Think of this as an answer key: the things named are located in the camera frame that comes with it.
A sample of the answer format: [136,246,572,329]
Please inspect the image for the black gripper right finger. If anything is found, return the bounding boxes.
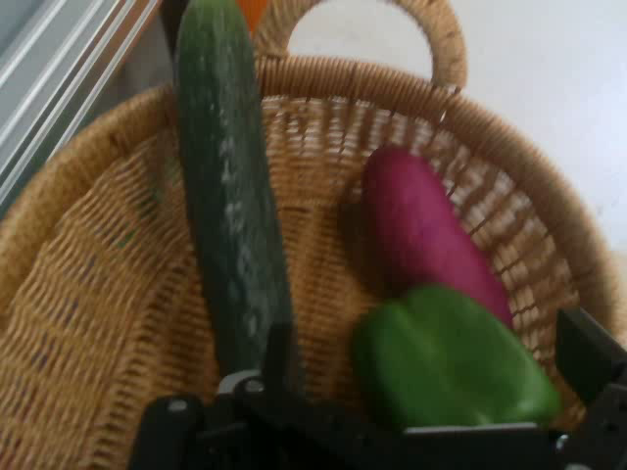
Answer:
[555,307,627,470]

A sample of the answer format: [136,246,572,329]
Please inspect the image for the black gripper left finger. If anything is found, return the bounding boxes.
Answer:
[127,322,301,470]

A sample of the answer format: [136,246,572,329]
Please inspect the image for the orange fruit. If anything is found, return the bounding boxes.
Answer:
[234,0,270,36]

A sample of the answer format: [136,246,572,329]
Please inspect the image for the green bell pepper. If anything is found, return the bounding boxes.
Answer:
[351,285,564,435]

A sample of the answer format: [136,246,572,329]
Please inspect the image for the purple eggplant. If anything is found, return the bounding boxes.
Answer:
[360,145,515,330]

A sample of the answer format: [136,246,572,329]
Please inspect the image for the long dark green cucumber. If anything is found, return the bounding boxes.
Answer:
[173,0,295,381]

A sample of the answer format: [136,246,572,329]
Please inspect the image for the woven wicker basket with handles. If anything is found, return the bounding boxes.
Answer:
[0,0,627,470]

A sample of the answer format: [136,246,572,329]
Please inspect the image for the aluminium rail along table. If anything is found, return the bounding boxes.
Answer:
[0,0,164,219]

